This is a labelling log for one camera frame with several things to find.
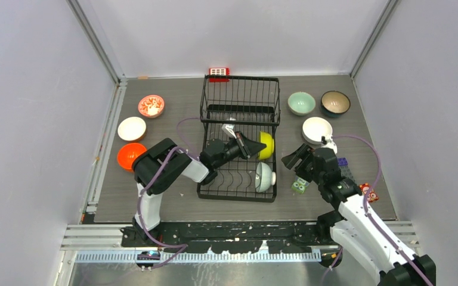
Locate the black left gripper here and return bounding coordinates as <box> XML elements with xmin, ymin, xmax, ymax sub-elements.
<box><xmin>213</xmin><ymin>130</ymin><xmax>265</xmax><ymax>169</ymax></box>

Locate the yellow-green bowl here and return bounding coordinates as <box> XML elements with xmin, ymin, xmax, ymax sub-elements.
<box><xmin>258</xmin><ymin>131</ymin><xmax>275</xmax><ymax>160</ymax></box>

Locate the mint textured bowl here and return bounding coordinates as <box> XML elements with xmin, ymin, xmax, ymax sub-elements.
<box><xmin>255</xmin><ymin>162</ymin><xmax>277</xmax><ymax>193</ymax></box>

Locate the white ribbed bowl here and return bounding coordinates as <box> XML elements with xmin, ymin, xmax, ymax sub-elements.
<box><xmin>302</xmin><ymin>117</ymin><xmax>333</xmax><ymax>145</ymax></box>

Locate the black wire dish rack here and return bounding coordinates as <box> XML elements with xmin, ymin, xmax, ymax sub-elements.
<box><xmin>197</xmin><ymin>75</ymin><xmax>281</xmax><ymax>203</ymax></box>

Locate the celadon bowl with flower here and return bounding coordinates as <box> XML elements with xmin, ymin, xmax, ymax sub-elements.
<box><xmin>287</xmin><ymin>92</ymin><xmax>317</xmax><ymax>116</ymax></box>

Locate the dark blue glazed bowl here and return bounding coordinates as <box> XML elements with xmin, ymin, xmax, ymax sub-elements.
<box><xmin>320</xmin><ymin>91</ymin><xmax>351</xmax><ymax>118</ymax></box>

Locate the white bowl red floral pattern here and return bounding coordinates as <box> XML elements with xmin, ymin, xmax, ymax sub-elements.
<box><xmin>138</xmin><ymin>95</ymin><xmax>165</xmax><ymax>118</ymax></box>

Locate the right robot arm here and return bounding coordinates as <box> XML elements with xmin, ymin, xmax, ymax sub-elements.
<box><xmin>282</xmin><ymin>144</ymin><xmax>437</xmax><ymax>285</ymax></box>

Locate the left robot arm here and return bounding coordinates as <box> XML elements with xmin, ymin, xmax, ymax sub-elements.
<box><xmin>132</xmin><ymin>132</ymin><xmax>267</xmax><ymax>247</ymax></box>

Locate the green owl toy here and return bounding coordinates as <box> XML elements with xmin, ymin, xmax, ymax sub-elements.
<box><xmin>291</xmin><ymin>176</ymin><xmax>310</xmax><ymax>194</ymax></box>

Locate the grey building block plate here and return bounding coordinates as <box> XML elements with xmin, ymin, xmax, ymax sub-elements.
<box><xmin>338</xmin><ymin>157</ymin><xmax>355</xmax><ymax>182</ymax></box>

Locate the red box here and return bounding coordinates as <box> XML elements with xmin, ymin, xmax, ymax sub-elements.
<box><xmin>208</xmin><ymin>67</ymin><xmax>230</xmax><ymax>83</ymax></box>

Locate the red owl card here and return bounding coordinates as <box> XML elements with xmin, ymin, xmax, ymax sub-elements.
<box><xmin>359</xmin><ymin>183</ymin><xmax>379</xmax><ymax>203</ymax></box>

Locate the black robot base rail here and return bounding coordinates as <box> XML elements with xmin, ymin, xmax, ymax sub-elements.
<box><xmin>120</xmin><ymin>220</ymin><xmax>357</xmax><ymax>256</ymax></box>

